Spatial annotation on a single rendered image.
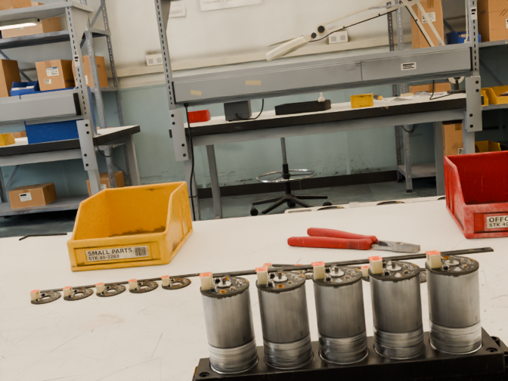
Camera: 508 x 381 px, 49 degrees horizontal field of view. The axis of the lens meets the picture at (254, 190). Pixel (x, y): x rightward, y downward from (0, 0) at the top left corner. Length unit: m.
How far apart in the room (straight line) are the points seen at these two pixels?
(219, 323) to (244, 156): 4.41
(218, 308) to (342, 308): 0.06
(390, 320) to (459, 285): 0.04
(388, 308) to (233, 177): 4.45
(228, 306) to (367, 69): 2.26
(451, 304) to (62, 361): 0.24
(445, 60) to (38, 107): 1.82
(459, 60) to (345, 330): 2.32
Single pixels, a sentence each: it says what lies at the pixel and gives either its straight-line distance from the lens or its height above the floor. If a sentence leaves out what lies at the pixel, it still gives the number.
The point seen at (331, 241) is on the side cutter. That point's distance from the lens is 0.53.
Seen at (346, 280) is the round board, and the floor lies 0.81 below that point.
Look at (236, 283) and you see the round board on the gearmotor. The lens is 0.28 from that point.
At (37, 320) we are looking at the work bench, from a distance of 0.47.
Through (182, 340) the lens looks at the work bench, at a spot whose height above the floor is 0.75.
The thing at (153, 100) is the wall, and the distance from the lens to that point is 4.78.
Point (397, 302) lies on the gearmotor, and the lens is 0.28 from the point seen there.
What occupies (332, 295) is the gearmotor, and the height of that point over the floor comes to 0.81.
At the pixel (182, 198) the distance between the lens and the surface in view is 0.62.
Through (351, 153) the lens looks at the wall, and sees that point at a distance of 4.66.
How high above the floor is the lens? 0.91
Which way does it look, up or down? 11 degrees down
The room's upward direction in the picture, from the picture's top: 7 degrees counter-clockwise
